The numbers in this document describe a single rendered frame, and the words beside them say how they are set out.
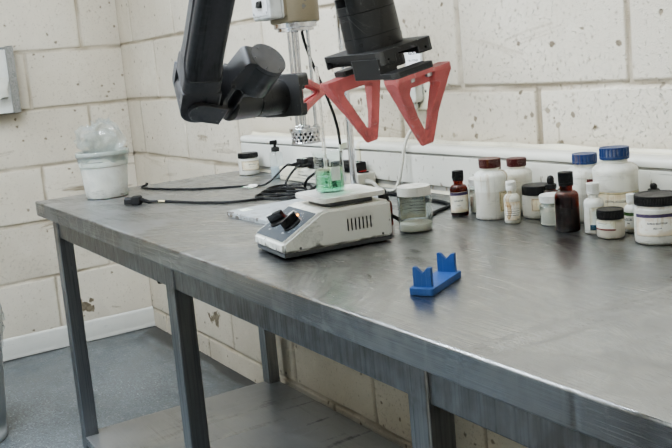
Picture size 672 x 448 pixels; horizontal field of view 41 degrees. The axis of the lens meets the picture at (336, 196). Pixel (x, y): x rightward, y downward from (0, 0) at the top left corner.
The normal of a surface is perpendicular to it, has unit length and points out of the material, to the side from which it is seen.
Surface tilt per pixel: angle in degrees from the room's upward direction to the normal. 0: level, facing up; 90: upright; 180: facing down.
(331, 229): 90
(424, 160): 90
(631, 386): 0
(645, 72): 90
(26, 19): 90
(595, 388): 0
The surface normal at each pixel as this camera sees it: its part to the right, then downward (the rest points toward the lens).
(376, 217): 0.43, 0.10
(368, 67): -0.82, 0.34
